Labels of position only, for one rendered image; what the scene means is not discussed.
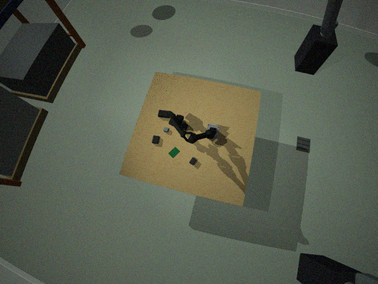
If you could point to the flat green board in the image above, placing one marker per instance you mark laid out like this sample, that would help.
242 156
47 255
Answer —
173 152

